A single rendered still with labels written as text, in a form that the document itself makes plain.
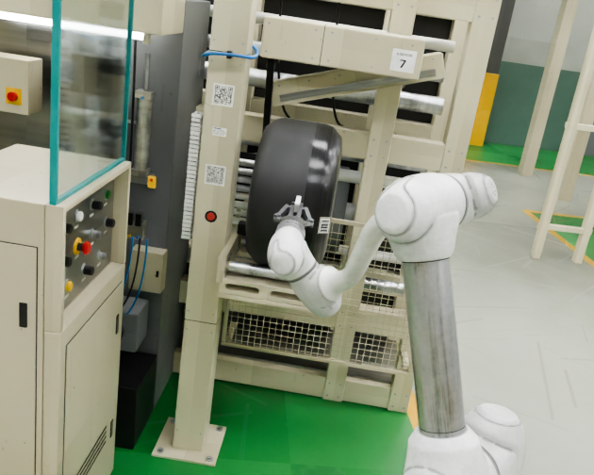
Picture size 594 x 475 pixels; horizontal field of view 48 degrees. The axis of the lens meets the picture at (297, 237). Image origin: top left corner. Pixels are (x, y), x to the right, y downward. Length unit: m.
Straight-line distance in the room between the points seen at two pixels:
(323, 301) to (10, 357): 0.90
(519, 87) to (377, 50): 9.80
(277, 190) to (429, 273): 0.95
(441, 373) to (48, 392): 1.15
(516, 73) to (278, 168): 10.19
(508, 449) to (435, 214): 0.59
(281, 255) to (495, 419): 0.68
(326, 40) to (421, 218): 1.37
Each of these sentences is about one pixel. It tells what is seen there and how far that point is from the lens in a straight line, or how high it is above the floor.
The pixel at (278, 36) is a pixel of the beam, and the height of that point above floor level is 1.72.
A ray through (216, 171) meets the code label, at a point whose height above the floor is 1.24.
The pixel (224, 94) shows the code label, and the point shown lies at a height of 1.51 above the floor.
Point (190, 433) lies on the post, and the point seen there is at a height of 0.09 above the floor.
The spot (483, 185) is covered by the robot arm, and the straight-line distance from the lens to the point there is 1.49.
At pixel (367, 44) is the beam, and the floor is 1.74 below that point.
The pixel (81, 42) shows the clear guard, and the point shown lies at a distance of 1.88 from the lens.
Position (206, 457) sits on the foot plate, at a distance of 2.95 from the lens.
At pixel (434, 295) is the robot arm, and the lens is 1.39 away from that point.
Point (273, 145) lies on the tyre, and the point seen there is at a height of 1.38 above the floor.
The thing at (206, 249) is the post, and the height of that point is 0.93.
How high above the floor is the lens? 1.85
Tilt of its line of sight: 19 degrees down
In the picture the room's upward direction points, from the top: 9 degrees clockwise
